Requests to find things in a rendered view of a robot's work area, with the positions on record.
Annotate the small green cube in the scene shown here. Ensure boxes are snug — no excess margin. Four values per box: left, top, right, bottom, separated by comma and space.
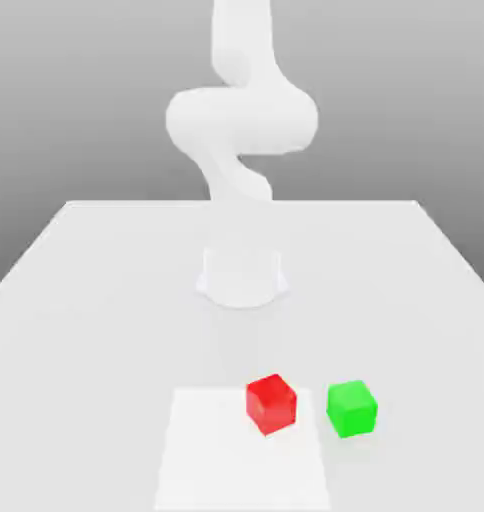
326, 379, 379, 440

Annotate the small red cube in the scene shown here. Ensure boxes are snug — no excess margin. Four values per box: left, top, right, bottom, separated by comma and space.
245, 372, 298, 437

